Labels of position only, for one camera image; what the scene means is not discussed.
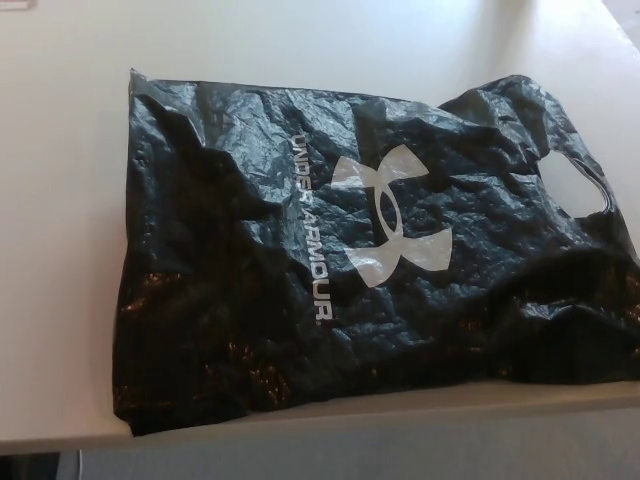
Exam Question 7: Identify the black plastic Under Armour bag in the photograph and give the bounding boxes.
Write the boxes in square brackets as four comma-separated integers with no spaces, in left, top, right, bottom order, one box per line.
[110,68,640,437]

